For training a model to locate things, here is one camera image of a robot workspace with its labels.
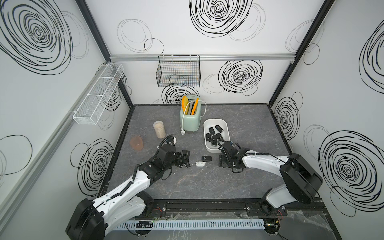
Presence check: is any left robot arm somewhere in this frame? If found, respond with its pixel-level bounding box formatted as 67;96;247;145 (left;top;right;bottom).
66;135;191;240

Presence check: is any black silver key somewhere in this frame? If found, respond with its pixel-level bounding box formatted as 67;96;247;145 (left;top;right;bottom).
211;135;218;146

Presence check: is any black VW key bottom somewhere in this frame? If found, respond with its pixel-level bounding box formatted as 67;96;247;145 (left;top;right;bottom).
217;133;224;141

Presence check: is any grey slotted cable duct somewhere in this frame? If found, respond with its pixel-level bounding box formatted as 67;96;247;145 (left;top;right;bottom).
115;219;266;231

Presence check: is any white mesh wall shelf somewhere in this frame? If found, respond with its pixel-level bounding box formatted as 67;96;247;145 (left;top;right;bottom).
73;63;124;125

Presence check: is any black vw key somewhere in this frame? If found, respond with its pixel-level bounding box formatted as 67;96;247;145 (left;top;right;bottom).
201;156;213;162
217;133;224;141

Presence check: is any white toaster cable with plug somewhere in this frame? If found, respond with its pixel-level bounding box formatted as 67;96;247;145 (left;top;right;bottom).
179;100;207;136

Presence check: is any black key with buttons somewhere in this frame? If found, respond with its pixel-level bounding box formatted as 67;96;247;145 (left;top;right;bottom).
215;125;224;133

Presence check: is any white storage box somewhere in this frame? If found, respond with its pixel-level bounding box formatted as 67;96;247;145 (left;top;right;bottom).
204;119;231;153

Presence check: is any beige textured cup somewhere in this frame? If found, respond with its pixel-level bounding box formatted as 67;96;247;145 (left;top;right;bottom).
153;121;166;139

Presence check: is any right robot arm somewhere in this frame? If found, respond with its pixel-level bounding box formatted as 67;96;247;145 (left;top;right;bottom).
218;140;324;216

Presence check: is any black wire basket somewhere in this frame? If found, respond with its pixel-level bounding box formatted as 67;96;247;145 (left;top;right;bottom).
156;55;201;88

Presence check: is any orange toast slice right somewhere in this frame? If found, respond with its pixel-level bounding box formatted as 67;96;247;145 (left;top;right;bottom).
191;98;199;116

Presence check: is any green toaster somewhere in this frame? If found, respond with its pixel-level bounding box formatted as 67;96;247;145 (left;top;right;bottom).
180;95;202;135

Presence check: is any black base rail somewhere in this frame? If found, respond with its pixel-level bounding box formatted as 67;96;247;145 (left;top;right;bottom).
139;198;328;219

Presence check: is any yellow toast slice left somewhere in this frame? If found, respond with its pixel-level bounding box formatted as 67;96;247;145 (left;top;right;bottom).
181;96;189;114

